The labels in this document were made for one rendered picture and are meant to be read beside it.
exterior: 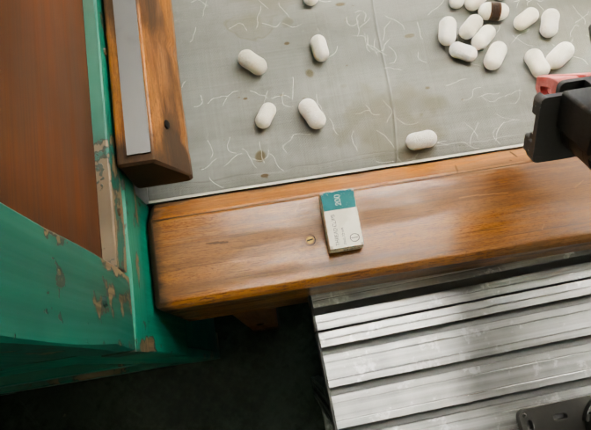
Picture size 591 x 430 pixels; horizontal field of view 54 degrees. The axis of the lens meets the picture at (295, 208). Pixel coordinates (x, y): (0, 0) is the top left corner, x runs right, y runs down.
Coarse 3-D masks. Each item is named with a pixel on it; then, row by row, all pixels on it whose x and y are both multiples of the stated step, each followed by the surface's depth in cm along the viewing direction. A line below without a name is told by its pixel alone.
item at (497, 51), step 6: (498, 42) 66; (492, 48) 66; (498, 48) 66; (504, 48) 66; (486, 54) 66; (492, 54) 65; (498, 54) 65; (504, 54) 66; (486, 60) 66; (492, 60) 65; (498, 60) 65; (486, 66) 66; (492, 66) 66; (498, 66) 66
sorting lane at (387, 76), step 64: (192, 0) 69; (256, 0) 69; (320, 0) 69; (384, 0) 69; (448, 0) 70; (512, 0) 70; (576, 0) 70; (192, 64) 67; (320, 64) 67; (384, 64) 67; (448, 64) 67; (512, 64) 67; (576, 64) 67; (192, 128) 65; (256, 128) 65; (320, 128) 65; (384, 128) 65; (448, 128) 65; (512, 128) 65; (192, 192) 63
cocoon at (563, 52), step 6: (564, 42) 66; (558, 48) 66; (564, 48) 65; (570, 48) 66; (552, 54) 66; (558, 54) 65; (564, 54) 65; (570, 54) 66; (546, 60) 66; (552, 60) 66; (558, 60) 65; (564, 60) 65; (552, 66) 66; (558, 66) 66
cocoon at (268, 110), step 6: (264, 108) 64; (270, 108) 64; (258, 114) 64; (264, 114) 64; (270, 114) 64; (258, 120) 64; (264, 120) 64; (270, 120) 64; (258, 126) 64; (264, 126) 64
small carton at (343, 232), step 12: (336, 192) 58; (348, 192) 58; (324, 204) 58; (336, 204) 58; (348, 204) 58; (324, 216) 58; (336, 216) 58; (348, 216) 58; (336, 228) 58; (348, 228) 58; (360, 228) 58; (336, 240) 57; (348, 240) 57; (360, 240) 57
